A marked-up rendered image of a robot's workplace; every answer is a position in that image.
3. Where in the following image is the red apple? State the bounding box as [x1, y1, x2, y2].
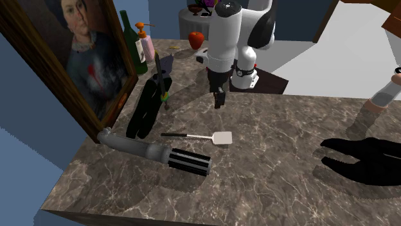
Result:
[188, 31, 206, 51]

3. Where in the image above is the grey-blue pointed object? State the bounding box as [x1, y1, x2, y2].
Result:
[150, 53, 175, 76]

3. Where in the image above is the dark robot stand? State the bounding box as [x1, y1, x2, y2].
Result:
[228, 64, 289, 95]

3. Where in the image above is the round white-clothed table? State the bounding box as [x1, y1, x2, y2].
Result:
[178, 0, 220, 40]

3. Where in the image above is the black forked object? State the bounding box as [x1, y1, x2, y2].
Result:
[125, 74, 174, 140]

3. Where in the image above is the pink soap dispenser orange pump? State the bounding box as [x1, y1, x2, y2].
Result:
[134, 22, 156, 63]

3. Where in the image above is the green wine bottle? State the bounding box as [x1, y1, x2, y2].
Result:
[119, 10, 149, 76]

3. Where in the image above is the framed portrait painting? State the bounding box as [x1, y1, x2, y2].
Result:
[0, 0, 139, 144]

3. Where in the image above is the grey bottle with tan bands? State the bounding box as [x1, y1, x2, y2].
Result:
[362, 66, 401, 114]

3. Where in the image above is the dark stick with green ring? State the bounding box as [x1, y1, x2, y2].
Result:
[154, 51, 170, 111]

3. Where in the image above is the white spatula black handle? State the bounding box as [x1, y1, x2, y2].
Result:
[160, 131, 233, 146]

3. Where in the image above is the grey black ribbed handle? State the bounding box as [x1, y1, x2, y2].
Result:
[96, 126, 213, 177]

